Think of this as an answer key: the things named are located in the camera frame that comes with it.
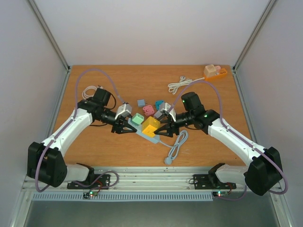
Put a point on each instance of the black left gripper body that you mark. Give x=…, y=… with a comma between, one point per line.
x=120, y=120

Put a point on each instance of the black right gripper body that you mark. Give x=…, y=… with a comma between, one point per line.
x=172, y=126

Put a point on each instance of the white 66W usb charger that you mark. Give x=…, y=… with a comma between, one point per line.
x=159, y=115

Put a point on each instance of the yellow cube socket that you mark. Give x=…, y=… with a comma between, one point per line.
x=149, y=126

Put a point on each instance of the grey blue strip base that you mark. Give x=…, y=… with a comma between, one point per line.
x=154, y=139

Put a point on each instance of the green small plug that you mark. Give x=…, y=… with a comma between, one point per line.
x=137, y=119

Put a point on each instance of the pink plug adapter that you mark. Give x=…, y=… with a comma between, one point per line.
x=148, y=110

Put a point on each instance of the teal plug adapter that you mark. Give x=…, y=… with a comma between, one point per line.
x=158, y=103

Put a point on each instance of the light blue usb charger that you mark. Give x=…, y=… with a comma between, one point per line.
x=141, y=103

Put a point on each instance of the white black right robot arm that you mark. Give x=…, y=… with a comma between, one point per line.
x=263, y=165

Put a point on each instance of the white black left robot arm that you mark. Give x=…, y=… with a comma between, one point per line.
x=45, y=160

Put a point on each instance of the beige cube plug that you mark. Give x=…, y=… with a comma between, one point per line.
x=210, y=70

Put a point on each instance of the pink small plug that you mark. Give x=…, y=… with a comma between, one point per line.
x=218, y=67

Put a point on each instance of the orange power strip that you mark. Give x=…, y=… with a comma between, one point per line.
x=220, y=74

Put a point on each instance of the left controller board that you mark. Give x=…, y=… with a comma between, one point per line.
x=91, y=194

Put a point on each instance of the controller board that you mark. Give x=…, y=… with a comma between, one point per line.
x=221, y=193
x=91, y=194

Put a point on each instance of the right controller board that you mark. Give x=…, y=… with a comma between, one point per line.
x=221, y=193

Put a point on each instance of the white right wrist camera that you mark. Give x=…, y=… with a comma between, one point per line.
x=166, y=109

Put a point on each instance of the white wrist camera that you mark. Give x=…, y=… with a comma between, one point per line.
x=166, y=109
x=124, y=110

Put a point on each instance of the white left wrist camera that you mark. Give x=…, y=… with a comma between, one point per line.
x=124, y=110

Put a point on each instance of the aluminium rail frame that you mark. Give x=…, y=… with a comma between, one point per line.
x=141, y=169

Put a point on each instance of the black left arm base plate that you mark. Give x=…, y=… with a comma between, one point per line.
x=92, y=181

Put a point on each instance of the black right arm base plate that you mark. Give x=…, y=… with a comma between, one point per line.
x=202, y=182

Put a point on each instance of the grey slotted cable duct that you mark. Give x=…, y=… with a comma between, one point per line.
x=123, y=196

